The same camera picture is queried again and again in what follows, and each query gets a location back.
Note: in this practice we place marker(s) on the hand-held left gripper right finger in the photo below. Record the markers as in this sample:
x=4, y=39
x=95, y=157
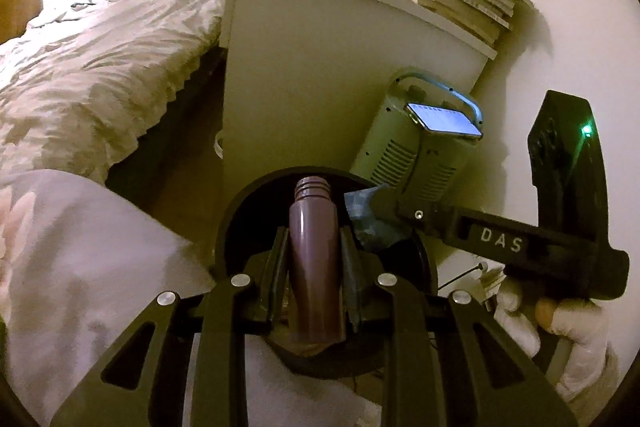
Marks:
x=350, y=277

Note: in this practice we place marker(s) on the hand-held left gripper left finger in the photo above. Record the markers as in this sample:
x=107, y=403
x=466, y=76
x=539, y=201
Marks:
x=277, y=277

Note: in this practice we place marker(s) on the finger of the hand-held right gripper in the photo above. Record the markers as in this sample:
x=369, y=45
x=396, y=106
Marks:
x=400, y=209

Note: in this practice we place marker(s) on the purple plastic bottle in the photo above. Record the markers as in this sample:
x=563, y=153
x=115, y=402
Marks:
x=315, y=257

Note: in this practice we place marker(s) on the blue wrapper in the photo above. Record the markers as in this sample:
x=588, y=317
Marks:
x=362, y=227

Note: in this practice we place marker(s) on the black round trash bin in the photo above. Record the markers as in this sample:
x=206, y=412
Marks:
x=250, y=227

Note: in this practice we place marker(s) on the person's right hand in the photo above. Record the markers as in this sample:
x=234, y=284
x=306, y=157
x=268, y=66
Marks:
x=580, y=337

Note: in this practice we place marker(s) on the pale green portable heater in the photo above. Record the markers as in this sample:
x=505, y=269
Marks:
x=400, y=147

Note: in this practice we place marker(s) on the smartphone with lit screen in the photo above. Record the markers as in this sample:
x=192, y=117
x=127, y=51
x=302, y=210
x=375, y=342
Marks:
x=440, y=119

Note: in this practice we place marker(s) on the white bedside cabinet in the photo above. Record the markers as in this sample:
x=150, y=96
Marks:
x=310, y=82

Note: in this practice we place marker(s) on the plain white blanket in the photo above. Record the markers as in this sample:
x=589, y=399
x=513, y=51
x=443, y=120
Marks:
x=100, y=282

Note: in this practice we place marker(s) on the bed with floral duvet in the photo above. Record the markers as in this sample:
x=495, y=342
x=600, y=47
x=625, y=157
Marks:
x=100, y=72

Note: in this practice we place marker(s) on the brown wooden headboard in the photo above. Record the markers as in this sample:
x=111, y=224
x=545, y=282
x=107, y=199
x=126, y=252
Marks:
x=17, y=12

